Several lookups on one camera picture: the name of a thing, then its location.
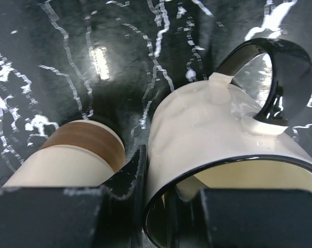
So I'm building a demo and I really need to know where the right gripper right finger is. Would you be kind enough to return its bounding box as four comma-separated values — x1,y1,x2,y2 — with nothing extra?
168,180,312,247

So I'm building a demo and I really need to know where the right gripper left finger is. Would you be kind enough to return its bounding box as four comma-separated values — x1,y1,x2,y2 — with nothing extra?
0,145,147,247

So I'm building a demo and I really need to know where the cream cup with wood band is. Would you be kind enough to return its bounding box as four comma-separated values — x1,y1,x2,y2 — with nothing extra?
4,120,126,188

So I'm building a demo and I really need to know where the cream ribbed mug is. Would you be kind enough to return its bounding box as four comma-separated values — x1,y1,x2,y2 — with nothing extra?
143,38,312,247

